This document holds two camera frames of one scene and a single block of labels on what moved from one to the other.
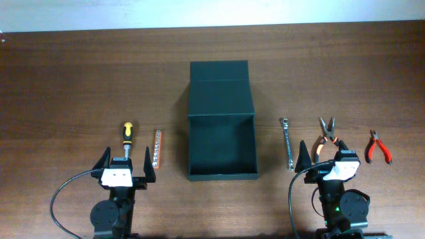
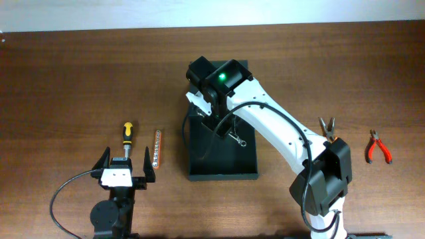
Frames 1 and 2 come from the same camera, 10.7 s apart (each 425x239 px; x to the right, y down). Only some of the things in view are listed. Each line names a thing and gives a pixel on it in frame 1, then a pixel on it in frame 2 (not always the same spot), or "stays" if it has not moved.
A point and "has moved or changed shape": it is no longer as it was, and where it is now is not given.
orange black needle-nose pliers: [327, 134] stays
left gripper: [141, 182] stays
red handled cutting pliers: [374, 139] stays
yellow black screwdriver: [128, 129] stays
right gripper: [303, 160] to [219, 129]
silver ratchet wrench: [285, 123] has moved or changed shape
